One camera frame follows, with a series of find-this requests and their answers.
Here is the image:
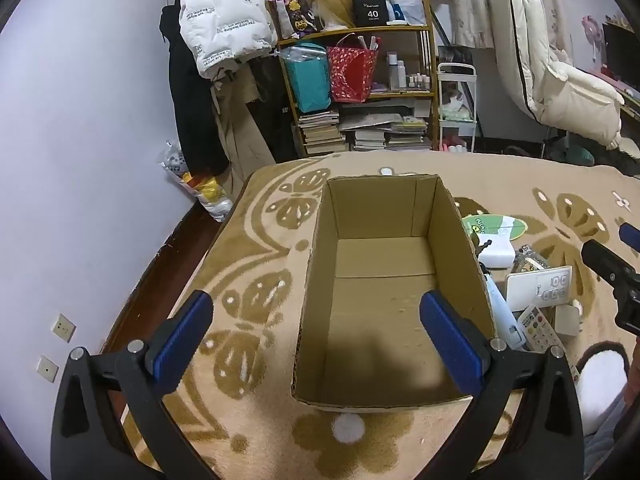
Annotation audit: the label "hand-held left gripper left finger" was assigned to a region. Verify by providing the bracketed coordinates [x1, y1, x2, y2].
[50, 290, 221, 480]

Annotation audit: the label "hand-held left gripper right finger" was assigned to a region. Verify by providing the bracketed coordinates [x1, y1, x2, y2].
[419, 290, 586, 480]

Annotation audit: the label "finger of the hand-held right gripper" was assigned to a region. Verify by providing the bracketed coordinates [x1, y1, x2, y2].
[618, 221, 640, 252]
[581, 239, 640, 291]

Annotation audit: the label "brown cardboard box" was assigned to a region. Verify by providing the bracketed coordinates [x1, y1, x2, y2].
[291, 174, 497, 413]

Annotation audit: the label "white remote control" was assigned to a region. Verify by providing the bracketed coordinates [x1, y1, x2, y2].
[516, 304, 567, 357]

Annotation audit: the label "round printed hand fan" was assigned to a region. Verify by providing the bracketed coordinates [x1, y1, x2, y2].
[461, 214, 529, 242]

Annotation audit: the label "small white square adapter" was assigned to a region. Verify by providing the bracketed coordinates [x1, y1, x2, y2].
[554, 301, 584, 339]

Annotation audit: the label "white pen-shaped device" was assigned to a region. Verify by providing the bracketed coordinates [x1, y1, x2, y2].
[479, 261, 529, 352]

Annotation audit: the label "white button print card box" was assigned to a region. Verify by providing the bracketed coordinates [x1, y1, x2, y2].
[506, 265, 574, 309]

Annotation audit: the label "brown flower pattern blanket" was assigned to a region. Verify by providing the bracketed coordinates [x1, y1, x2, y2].
[102, 152, 640, 480]

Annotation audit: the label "white fuzzy slipper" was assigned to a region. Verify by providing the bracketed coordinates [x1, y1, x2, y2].
[574, 341, 632, 437]

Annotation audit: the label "small white box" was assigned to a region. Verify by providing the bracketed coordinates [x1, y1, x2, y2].
[477, 237, 516, 270]

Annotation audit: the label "person's striped trousers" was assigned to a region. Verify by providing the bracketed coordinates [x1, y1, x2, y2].
[582, 400, 632, 480]

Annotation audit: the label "clear plastic bag with packets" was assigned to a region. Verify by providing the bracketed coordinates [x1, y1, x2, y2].
[157, 140, 236, 223]

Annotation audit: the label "black monitor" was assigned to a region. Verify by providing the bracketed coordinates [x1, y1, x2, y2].
[602, 22, 640, 82]

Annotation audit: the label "cream puffer coat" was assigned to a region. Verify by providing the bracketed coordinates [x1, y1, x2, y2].
[482, 0, 627, 149]

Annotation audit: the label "pink desk fan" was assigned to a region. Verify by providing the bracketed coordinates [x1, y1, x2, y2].
[581, 15, 609, 69]

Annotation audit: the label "beige coat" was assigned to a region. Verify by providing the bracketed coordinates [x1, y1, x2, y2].
[210, 67, 277, 202]

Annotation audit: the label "wide stack of books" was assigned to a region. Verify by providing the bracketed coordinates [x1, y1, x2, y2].
[340, 100, 434, 153]

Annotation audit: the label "black coat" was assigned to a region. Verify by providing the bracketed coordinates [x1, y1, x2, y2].
[160, 0, 231, 176]

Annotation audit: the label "black hanging garment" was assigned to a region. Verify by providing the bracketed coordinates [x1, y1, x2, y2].
[250, 57, 301, 161]

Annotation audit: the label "white trolley cart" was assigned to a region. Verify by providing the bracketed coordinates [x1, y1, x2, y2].
[436, 62, 479, 154]

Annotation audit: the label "narrow stack of books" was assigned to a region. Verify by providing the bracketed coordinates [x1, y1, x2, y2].
[297, 110, 349, 157]

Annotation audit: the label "row of cosmetic bottles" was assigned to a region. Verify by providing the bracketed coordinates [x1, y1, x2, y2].
[386, 51, 434, 94]

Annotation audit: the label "beige hanging curtain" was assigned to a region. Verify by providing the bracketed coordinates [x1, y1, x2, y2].
[442, 0, 506, 49]

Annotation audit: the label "red patterned gift bag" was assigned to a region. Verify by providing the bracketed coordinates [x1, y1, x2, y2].
[327, 34, 381, 104]

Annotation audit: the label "teal bag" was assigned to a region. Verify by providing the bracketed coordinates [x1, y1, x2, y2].
[280, 44, 332, 113]

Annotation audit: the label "white puffer jacket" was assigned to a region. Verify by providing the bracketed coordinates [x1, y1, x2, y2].
[179, 0, 279, 80]

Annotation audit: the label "wooden shelf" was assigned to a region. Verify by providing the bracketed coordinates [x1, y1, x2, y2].
[272, 0, 439, 157]

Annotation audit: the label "black box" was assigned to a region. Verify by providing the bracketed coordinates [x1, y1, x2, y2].
[352, 0, 390, 27]

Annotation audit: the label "purple and black printed bag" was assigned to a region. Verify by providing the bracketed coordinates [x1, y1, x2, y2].
[265, 0, 319, 39]

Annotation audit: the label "blond wig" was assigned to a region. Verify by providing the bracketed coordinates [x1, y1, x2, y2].
[307, 0, 357, 31]

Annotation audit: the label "white wall outlet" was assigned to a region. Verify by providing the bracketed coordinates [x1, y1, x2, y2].
[37, 356, 60, 384]
[51, 313, 77, 343]

